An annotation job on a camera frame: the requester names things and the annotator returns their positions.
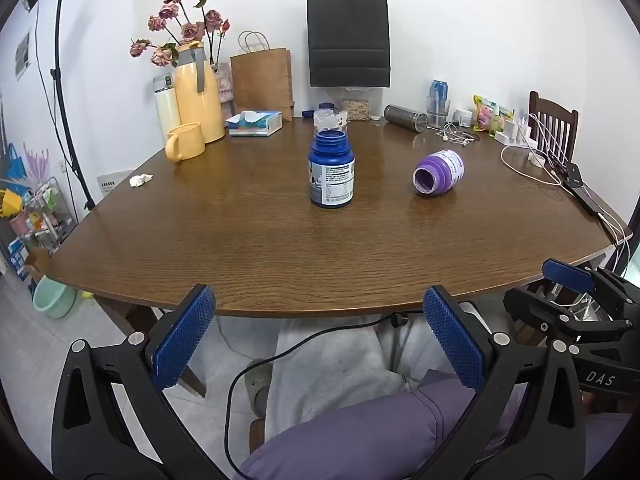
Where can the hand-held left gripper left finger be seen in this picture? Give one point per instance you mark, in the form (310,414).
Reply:
(182,342)

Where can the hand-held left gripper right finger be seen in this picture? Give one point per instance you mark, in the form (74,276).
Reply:
(452,340)

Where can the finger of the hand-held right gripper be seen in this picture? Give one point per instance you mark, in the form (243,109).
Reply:
(542,310)
(567,275)

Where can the purple plastic bottle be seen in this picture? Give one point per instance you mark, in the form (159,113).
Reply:
(439,172)

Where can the grey slipper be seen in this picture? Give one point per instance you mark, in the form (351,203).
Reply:
(259,385)

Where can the black power strip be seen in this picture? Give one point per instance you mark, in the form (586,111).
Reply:
(575,176)

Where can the white round adapter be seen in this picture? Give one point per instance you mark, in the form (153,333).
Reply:
(537,158)

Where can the person's grey pants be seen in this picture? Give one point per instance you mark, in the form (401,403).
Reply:
(330,370)

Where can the person's purple jacket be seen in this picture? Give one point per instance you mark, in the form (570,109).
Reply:
(360,440)

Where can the green plastic bucket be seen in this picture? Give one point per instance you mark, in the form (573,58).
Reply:
(52,300)

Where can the white charger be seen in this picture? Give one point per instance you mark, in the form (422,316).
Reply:
(509,131)

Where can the dark wooden chair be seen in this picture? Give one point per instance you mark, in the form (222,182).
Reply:
(542,110)

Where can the cardboard box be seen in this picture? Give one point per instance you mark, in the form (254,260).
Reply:
(36,262)

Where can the crumpled white tissue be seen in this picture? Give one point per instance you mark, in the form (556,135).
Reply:
(140,180)

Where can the white earphones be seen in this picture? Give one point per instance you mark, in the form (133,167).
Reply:
(456,135)

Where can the colourful snack packet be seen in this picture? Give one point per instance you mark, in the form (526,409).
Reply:
(487,112)

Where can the small white jar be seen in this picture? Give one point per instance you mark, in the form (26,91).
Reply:
(462,118)

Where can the yellow mug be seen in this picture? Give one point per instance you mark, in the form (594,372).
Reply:
(187,142)

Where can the clear glass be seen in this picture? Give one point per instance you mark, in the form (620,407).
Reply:
(438,116)

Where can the blue plastic bottle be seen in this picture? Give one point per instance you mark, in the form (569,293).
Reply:
(330,170)

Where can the metal mesh cylinder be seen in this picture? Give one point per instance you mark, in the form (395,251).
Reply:
(405,118)

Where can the blue drink can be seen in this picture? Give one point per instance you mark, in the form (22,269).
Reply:
(439,87)

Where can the blue tissue box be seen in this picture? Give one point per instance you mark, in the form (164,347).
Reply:
(260,125)

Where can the white thermos bottle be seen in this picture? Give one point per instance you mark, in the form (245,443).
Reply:
(166,110)

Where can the yellow thermos jug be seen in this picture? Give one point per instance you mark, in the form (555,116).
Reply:
(197,105)

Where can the blue bag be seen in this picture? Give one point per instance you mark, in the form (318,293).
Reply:
(11,162)

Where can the clear container of oats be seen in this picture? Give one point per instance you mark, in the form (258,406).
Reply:
(357,109)

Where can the pink patterned vase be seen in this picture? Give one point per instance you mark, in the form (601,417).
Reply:
(225,85)

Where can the black light stand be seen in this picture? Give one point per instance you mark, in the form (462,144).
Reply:
(62,100)

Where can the brown paper bag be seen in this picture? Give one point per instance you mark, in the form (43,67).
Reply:
(260,80)

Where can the pink artificial flowers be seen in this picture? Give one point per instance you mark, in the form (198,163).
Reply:
(192,30)

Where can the black paper bag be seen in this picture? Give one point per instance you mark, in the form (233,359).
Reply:
(348,35)

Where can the white wall vent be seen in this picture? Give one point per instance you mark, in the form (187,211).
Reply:
(22,55)

